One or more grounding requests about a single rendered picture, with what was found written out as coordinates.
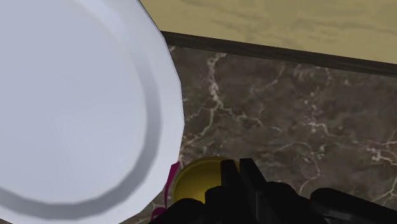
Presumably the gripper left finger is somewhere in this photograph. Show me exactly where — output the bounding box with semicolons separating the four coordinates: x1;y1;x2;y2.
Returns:
148;159;246;224

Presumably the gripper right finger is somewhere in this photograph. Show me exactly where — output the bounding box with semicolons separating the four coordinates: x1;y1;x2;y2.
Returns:
240;157;397;224

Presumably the yellow round bowl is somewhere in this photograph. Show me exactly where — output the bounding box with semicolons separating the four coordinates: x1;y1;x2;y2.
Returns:
172;156;241;205

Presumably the magenta thin curved object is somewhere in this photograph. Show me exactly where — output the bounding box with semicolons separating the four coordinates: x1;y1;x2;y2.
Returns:
151;160;181;223

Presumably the white round plate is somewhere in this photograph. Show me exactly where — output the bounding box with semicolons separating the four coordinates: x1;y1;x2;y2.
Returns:
0;0;186;224

